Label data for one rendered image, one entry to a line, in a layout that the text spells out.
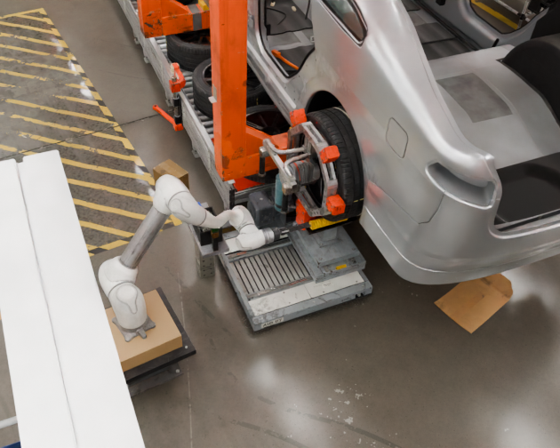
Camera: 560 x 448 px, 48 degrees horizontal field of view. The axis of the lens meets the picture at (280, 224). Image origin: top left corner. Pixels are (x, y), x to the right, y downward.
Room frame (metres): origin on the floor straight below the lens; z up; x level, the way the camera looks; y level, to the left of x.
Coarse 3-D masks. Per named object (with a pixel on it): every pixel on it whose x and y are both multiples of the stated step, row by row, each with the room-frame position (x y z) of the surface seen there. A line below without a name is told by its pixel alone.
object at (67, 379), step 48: (0, 192) 0.45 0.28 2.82; (48, 192) 0.45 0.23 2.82; (0, 240) 0.38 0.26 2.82; (48, 240) 0.39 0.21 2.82; (0, 288) 0.33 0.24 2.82; (48, 288) 0.34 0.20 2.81; (96, 288) 0.34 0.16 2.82; (48, 336) 0.28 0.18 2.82; (96, 336) 0.29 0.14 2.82; (48, 384) 0.24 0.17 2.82; (96, 384) 0.24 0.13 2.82; (48, 432) 0.20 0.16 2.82; (96, 432) 0.21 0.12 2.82
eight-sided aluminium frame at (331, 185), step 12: (288, 132) 3.05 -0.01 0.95; (300, 132) 3.01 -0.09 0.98; (312, 132) 2.88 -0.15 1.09; (288, 144) 3.05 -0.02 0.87; (312, 144) 2.78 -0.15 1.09; (324, 144) 2.74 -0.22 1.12; (288, 156) 3.03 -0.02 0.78; (324, 168) 2.64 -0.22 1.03; (324, 180) 2.61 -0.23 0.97; (336, 180) 2.61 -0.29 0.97; (300, 192) 2.90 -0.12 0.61; (324, 192) 2.60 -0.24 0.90; (312, 204) 2.79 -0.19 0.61; (324, 204) 2.58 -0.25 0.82; (312, 216) 2.69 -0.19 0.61
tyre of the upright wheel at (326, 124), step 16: (320, 112) 2.99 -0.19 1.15; (336, 112) 2.98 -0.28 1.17; (320, 128) 2.88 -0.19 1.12; (336, 128) 2.82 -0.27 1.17; (352, 128) 2.85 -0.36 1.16; (336, 144) 2.73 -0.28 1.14; (352, 144) 2.75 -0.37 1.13; (336, 160) 2.69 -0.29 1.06; (352, 160) 2.67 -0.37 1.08; (352, 176) 2.63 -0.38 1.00; (352, 192) 2.59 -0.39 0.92; (352, 208) 2.59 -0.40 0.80
